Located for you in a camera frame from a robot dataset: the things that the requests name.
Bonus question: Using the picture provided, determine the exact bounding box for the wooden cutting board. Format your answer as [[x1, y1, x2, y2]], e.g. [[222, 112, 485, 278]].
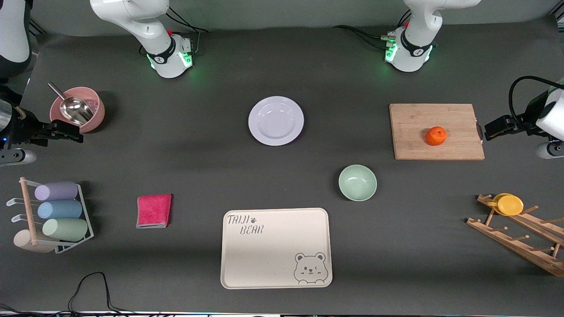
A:
[[389, 103, 486, 161]]

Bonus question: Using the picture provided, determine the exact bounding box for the white round plate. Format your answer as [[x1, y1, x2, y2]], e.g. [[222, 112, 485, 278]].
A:
[[248, 96, 305, 146]]

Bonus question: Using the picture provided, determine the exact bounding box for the wooden peg drying rack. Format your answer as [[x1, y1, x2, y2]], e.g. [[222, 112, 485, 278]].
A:
[[466, 194, 564, 277]]

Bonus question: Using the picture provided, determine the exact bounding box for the purple cup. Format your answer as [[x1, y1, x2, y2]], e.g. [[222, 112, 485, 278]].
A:
[[34, 181, 79, 202]]

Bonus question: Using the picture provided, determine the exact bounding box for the black left arm base cable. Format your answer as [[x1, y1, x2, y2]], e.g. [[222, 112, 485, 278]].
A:
[[333, 11, 412, 49]]

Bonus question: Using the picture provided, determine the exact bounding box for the orange fruit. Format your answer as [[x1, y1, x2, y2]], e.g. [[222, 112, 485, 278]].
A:
[[425, 126, 448, 146]]

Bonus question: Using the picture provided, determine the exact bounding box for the pale green cup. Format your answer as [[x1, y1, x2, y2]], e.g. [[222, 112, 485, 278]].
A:
[[42, 218, 89, 242]]

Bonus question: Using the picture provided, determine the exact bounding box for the blue cup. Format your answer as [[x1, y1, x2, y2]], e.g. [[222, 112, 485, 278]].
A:
[[37, 200, 83, 220]]

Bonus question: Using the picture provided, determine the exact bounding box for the pink folded cloth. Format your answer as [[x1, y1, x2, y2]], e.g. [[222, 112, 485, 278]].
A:
[[136, 194, 173, 229]]

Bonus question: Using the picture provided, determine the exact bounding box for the metal scoop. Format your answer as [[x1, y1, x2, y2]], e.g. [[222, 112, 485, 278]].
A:
[[48, 82, 94, 127]]

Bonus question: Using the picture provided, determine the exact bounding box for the black right arm base cable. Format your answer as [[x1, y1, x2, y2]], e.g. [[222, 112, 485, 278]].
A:
[[139, 7, 210, 57]]

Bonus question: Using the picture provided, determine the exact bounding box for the beige cup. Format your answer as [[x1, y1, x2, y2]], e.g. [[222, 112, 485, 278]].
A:
[[13, 229, 56, 254]]

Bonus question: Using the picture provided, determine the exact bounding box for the cream tray with bear print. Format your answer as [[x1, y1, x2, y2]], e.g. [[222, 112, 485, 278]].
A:
[[220, 207, 333, 290]]

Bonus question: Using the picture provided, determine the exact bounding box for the black arm base cable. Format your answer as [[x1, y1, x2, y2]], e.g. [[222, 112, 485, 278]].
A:
[[333, 11, 412, 49], [139, 7, 210, 57]]

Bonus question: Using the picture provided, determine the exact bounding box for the light green bowl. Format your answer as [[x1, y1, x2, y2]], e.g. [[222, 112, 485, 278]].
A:
[[338, 164, 378, 202]]

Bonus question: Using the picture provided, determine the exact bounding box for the pink bowl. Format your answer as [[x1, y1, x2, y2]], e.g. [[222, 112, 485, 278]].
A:
[[49, 87, 106, 133]]

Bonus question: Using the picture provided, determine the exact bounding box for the black cable loop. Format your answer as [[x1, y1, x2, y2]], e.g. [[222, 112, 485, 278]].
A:
[[0, 272, 177, 317]]

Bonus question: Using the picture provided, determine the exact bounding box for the white wire cup rack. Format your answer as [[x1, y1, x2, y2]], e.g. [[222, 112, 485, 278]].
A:
[[6, 177, 94, 254]]

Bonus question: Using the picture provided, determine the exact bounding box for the black left arm wrist cable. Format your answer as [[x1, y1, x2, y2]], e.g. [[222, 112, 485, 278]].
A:
[[509, 76, 564, 133]]

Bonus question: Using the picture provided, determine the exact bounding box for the yellow cup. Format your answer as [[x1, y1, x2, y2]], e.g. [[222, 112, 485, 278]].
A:
[[493, 193, 524, 216]]

